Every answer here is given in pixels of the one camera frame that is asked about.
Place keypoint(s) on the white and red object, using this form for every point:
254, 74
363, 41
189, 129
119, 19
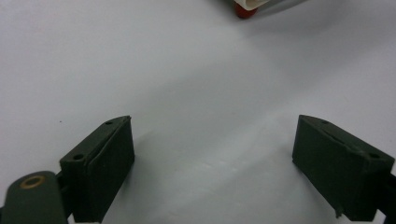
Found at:
249, 6

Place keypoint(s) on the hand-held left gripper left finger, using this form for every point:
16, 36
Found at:
99, 168

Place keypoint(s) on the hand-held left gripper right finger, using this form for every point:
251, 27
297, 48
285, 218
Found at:
336, 168

